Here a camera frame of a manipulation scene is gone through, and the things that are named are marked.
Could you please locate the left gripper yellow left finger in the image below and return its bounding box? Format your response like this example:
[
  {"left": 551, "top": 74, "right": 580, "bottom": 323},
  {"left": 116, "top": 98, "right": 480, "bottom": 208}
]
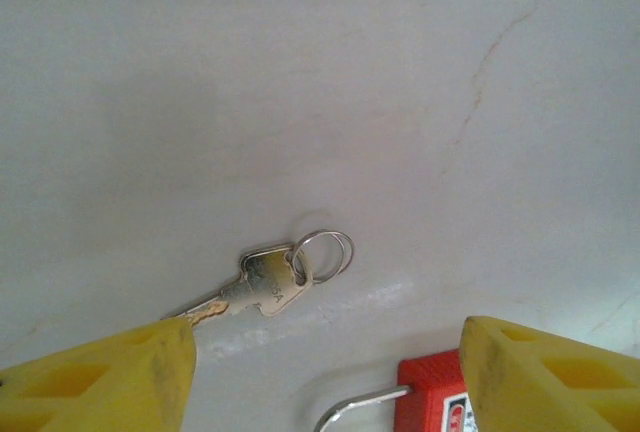
[{"left": 0, "top": 318, "right": 197, "bottom": 432}]

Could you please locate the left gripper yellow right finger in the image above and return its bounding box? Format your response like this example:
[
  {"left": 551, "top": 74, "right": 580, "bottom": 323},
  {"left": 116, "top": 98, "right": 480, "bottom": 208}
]
[{"left": 458, "top": 315, "right": 640, "bottom": 432}]

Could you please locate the silver key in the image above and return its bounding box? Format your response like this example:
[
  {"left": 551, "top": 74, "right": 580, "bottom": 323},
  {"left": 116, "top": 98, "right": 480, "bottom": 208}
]
[{"left": 160, "top": 243, "right": 315, "bottom": 326}]

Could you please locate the silver key ring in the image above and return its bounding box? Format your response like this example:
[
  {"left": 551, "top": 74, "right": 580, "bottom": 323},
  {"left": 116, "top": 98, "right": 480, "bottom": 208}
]
[{"left": 292, "top": 228, "right": 356, "bottom": 284}]

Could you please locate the red padlock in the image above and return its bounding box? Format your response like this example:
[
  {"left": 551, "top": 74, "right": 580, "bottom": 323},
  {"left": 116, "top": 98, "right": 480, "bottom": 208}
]
[{"left": 313, "top": 349, "right": 481, "bottom": 432}]

